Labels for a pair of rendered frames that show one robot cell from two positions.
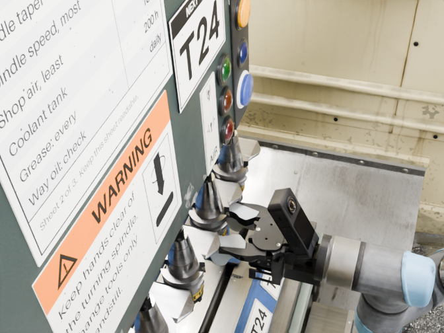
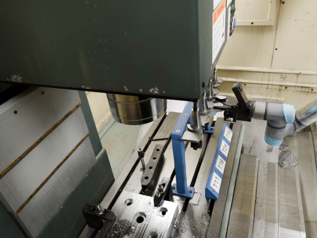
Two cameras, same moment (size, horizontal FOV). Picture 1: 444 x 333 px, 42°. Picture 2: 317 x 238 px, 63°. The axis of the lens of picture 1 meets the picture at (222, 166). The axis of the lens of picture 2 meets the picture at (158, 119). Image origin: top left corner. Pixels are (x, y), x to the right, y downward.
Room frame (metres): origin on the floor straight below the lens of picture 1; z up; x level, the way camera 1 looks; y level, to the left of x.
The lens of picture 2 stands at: (-0.37, 0.18, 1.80)
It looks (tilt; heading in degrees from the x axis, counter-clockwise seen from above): 35 degrees down; 4
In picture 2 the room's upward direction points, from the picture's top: 8 degrees counter-clockwise
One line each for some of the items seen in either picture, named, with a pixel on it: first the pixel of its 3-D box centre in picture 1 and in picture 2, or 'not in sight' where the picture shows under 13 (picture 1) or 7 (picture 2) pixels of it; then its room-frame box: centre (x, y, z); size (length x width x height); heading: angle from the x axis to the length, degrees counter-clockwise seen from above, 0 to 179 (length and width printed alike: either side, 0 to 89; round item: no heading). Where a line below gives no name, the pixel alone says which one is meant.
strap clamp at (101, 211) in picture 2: not in sight; (100, 216); (0.22, 0.49, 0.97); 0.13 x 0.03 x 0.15; 69
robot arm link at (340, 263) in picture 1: (340, 259); (258, 110); (0.53, -0.17, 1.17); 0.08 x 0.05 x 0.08; 159
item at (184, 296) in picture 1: (168, 302); (199, 119); (0.45, 0.08, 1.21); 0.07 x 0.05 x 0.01; 69
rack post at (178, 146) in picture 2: not in sight; (179, 166); (0.37, 0.18, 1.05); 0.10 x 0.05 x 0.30; 69
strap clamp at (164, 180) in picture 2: not in sight; (162, 195); (0.29, 0.26, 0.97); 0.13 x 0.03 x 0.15; 159
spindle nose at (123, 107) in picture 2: not in sight; (136, 90); (0.24, 0.28, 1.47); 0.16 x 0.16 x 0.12
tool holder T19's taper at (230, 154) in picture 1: (229, 148); (213, 76); (0.70, -0.01, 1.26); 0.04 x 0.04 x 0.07
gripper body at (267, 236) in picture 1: (288, 252); (238, 109); (0.56, -0.09, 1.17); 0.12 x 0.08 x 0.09; 69
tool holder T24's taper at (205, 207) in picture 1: (207, 193); (208, 87); (0.60, 0.02, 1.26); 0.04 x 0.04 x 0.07
